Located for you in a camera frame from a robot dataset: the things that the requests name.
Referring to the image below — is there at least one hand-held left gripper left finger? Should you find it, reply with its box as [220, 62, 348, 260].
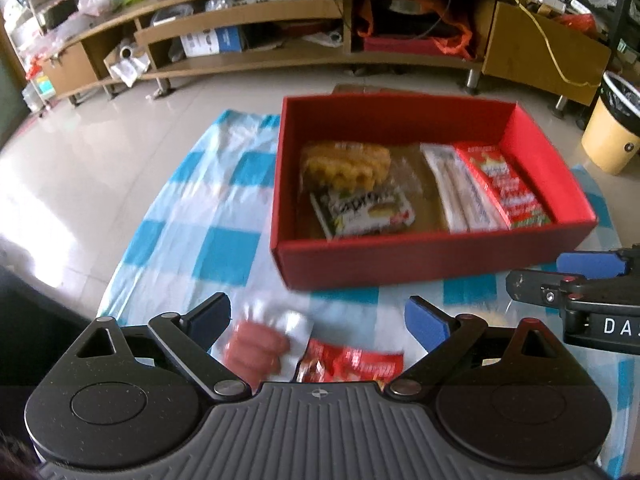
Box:
[50, 291, 252, 403]

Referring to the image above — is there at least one blue white carton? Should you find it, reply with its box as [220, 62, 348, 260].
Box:
[179, 29, 247, 57]

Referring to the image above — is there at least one red cardboard box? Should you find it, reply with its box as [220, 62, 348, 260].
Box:
[270, 94, 599, 292]

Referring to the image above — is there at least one red plastic bag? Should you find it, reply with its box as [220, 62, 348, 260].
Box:
[554, 11, 598, 37]

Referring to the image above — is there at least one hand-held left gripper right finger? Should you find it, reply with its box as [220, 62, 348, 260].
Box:
[384, 295, 583, 403]

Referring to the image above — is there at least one clear sausage packet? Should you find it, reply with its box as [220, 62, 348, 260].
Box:
[209, 299, 315, 386]

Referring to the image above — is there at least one crumpled white packaging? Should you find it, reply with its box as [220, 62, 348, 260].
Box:
[103, 40, 151, 87]

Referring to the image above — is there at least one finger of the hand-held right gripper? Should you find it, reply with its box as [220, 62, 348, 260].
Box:
[505, 269, 591, 307]
[556, 245, 640, 278]

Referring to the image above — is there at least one black chair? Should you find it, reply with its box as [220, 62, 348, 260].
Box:
[0, 265, 101, 391]

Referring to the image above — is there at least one orange plastic bag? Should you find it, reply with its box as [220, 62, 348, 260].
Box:
[356, 0, 475, 57]

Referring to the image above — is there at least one yellow trash bin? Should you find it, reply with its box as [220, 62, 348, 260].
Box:
[580, 71, 640, 177]

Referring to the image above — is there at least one long white green packet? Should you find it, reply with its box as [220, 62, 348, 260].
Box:
[419, 142, 507, 234]

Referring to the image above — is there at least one yellow cable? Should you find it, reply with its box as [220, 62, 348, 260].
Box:
[515, 0, 603, 86]

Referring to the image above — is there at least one long red packet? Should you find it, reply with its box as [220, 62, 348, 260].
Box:
[453, 141, 552, 230]

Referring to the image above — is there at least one blue white checkered tablecloth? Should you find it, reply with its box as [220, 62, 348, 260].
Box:
[95, 109, 640, 480]

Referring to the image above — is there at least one yellow waffle packet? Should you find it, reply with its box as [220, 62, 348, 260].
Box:
[299, 141, 426, 196]

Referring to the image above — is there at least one green wafer packet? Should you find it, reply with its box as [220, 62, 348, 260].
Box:
[309, 185, 417, 240]

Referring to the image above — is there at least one wooden television stand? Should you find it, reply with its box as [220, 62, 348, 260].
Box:
[40, 0, 613, 111]

